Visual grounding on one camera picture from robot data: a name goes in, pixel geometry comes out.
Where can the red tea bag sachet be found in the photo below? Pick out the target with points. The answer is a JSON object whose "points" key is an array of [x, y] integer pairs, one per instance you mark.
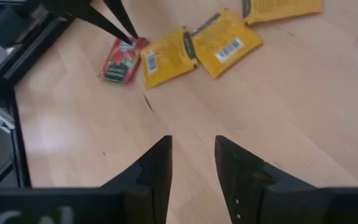
{"points": [[120, 67]]}

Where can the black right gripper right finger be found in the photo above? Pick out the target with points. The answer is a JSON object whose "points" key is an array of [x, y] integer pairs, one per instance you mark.
{"points": [[253, 193]]}

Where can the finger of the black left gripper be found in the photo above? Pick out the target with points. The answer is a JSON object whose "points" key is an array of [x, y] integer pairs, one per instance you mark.
{"points": [[120, 15], [98, 20]]}

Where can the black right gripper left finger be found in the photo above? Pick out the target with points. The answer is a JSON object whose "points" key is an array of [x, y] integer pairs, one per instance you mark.
{"points": [[154, 186]]}

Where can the yellow tea bag sachet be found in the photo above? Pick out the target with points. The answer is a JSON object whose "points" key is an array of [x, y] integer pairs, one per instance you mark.
{"points": [[284, 9], [225, 46], [166, 62]]}

